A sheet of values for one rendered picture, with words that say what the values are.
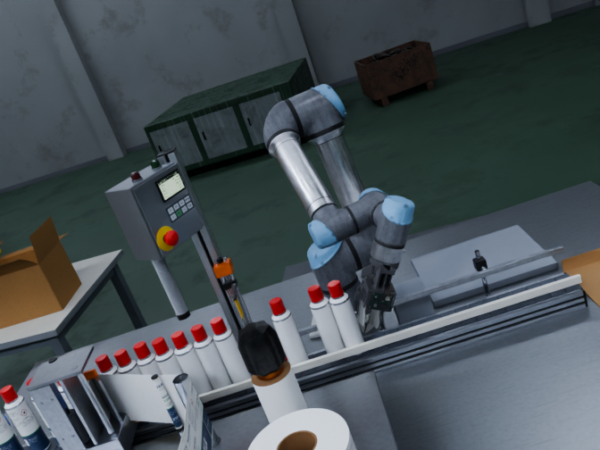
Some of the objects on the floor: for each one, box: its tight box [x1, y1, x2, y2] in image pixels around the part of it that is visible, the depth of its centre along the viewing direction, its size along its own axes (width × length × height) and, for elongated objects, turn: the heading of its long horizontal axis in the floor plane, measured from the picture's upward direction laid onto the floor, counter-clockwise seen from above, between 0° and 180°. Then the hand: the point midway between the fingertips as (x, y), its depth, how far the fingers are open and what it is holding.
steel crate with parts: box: [354, 40, 438, 106], centre depth 814 cm, size 83×100×59 cm
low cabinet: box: [144, 57, 315, 178], centre depth 836 cm, size 190×173×76 cm
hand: (364, 326), depth 162 cm, fingers closed, pressing on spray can
